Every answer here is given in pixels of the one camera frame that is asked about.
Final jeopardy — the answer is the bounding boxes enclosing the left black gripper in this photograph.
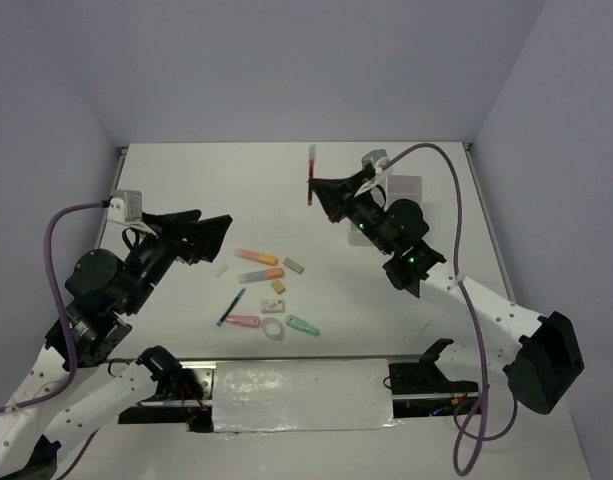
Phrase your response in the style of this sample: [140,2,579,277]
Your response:
[122,210,234,313]

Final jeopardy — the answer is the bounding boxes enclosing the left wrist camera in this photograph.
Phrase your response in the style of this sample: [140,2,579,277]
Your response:
[107,190,143,224]

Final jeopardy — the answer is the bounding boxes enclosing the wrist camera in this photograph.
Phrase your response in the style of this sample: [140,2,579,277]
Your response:
[107,190,143,224]
[360,149,390,192]

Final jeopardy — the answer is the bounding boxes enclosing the yellow eraser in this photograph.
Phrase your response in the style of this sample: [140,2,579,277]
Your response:
[271,280,285,294]

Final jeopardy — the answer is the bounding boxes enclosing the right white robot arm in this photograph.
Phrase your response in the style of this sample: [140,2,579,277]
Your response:
[308,167,584,415]

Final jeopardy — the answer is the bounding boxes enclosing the orange highlighter clear cap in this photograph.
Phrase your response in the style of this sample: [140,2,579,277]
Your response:
[237,267,284,284]

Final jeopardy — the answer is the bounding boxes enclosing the white compartment container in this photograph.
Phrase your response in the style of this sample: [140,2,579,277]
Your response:
[385,175,423,206]
[347,223,372,247]

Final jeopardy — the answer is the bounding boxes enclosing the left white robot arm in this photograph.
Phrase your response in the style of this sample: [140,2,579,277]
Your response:
[0,210,232,479]

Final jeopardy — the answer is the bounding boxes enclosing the clear tape ring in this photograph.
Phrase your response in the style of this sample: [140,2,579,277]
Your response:
[260,317,286,344]

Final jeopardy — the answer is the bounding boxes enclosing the red pen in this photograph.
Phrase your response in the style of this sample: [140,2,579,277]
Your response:
[307,144,316,207]

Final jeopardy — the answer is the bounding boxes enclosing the right white compartment container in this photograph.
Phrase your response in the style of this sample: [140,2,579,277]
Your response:
[385,175,423,206]

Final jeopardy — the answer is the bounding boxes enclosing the grey eraser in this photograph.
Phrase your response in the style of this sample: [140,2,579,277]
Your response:
[283,257,304,274]

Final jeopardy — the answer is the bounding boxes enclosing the white eraser red label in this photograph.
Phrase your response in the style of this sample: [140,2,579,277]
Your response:
[260,299,285,314]

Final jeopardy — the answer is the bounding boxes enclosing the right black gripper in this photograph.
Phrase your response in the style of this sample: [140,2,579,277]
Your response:
[309,170,395,255]

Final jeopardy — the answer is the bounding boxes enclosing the green highlighter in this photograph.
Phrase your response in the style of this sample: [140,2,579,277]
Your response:
[285,315,321,337]

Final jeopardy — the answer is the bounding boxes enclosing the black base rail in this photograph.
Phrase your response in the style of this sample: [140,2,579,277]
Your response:
[118,355,479,433]

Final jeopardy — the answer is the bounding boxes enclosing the clear pen cap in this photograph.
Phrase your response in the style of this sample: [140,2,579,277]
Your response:
[215,263,229,278]

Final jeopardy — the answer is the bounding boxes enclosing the blue pen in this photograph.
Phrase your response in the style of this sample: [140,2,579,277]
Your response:
[216,287,247,327]

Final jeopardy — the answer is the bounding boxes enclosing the left white compartment container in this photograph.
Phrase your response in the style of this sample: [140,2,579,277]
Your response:
[347,223,372,247]

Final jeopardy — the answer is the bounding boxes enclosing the white base cover plate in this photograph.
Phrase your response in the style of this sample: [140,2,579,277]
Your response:
[212,359,396,433]

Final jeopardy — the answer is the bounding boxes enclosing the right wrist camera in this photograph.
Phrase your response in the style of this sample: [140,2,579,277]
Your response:
[360,149,390,192]

